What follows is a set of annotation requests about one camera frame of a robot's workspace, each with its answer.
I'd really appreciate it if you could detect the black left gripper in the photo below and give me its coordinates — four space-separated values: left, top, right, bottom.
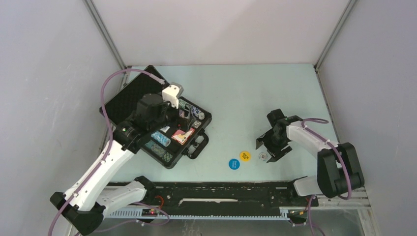
149 96 196 134

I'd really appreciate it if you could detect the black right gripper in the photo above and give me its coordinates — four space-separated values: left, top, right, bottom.
256 128 292 163

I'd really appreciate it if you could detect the white blue 10 chip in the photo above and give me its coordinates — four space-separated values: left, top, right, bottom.
259 152 268 161

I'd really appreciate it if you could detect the black poker set case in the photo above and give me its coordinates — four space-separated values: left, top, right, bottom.
100 65 212 169

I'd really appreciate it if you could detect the red playing card deck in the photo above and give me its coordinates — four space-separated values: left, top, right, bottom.
171 128 195 145

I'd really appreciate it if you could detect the yellow big blind button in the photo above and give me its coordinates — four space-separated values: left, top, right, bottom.
239 151 251 162

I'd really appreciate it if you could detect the blue small blind button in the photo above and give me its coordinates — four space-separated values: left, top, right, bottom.
228 159 240 170

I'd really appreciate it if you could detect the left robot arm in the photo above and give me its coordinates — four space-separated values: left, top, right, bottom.
50 93 210 236

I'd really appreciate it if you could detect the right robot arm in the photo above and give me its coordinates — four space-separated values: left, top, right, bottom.
256 109 364 206

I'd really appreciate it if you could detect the grey white chip stack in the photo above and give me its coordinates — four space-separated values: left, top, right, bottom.
192 120 202 129

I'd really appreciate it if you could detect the blue playing card deck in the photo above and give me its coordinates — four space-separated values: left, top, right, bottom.
159 126 170 133

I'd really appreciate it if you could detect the light blue chip stack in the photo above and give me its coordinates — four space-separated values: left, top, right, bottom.
151 131 171 147

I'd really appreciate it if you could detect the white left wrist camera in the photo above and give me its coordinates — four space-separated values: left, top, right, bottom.
162 83 183 109

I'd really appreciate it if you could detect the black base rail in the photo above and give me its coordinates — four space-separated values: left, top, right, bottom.
142 181 309 217

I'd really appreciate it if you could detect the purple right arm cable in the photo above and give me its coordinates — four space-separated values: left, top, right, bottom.
301 118 353 236

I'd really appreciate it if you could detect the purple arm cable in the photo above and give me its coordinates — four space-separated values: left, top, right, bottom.
48 69 170 236
301 118 353 236

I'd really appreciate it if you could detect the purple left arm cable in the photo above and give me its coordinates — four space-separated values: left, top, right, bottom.
48 69 170 236

